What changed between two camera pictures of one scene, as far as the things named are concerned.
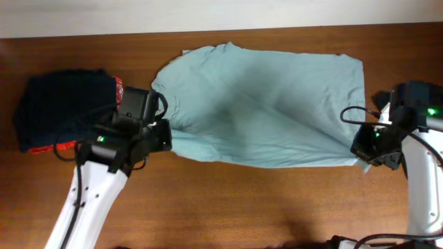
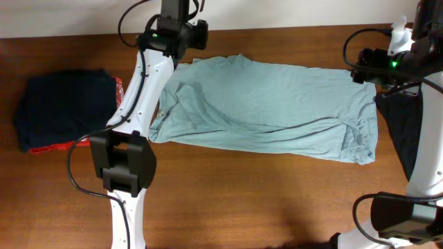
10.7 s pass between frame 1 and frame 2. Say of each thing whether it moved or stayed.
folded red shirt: stayed
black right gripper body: moved
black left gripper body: moved
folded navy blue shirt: stayed
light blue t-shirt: moved
